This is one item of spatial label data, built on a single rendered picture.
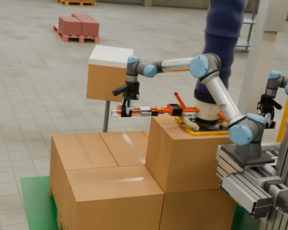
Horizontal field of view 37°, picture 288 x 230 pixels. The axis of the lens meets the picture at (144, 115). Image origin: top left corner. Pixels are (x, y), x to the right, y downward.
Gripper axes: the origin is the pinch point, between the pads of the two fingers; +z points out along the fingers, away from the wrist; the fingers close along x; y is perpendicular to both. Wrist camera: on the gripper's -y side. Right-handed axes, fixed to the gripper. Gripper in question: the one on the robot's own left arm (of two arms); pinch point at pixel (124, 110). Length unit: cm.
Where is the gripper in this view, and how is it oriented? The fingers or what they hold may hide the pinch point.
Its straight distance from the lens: 273.4
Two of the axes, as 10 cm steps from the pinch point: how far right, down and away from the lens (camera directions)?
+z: -1.2, 9.2, 3.6
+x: -3.3, -3.8, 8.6
